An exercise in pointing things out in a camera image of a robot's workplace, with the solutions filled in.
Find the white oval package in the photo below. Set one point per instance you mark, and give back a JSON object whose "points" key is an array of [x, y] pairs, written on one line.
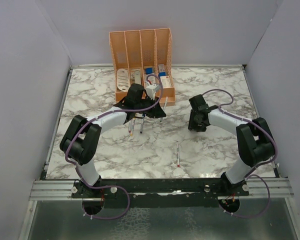
{"points": [[122, 80]]}

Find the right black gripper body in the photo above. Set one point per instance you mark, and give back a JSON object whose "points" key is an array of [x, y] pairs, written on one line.
{"points": [[194, 123]]}

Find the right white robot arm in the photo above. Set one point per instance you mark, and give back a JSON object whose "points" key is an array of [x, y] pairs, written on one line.
{"points": [[255, 142]]}

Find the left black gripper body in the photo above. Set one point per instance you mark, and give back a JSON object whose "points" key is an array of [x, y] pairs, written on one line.
{"points": [[145, 103]]}

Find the white blue box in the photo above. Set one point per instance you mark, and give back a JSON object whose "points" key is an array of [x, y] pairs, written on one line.
{"points": [[148, 78]]}

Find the red tipped pen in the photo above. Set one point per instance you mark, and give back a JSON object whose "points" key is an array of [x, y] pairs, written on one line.
{"points": [[177, 155]]}

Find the white red box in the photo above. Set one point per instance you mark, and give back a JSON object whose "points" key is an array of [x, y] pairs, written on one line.
{"points": [[164, 77]]}

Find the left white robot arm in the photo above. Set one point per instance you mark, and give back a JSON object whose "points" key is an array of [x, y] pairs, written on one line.
{"points": [[81, 138]]}

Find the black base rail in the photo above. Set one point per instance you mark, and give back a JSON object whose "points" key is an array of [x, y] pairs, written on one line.
{"points": [[141, 193]]}

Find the blue pen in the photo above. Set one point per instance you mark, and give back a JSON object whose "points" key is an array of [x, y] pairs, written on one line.
{"points": [[142, 126]]}

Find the green pen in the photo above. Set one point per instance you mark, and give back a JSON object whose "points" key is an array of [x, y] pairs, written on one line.
{"points": [[164, 108]]}

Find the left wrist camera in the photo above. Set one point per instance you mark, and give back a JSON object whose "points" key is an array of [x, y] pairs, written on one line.
{"points": [[152, 90]]}

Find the yellow pen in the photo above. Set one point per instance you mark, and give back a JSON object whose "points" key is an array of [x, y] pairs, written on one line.
{"points": [[132, 124]]}

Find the orange desk organizer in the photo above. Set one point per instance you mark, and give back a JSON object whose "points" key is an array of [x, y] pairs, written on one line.
{"points": [[134, 49]]}

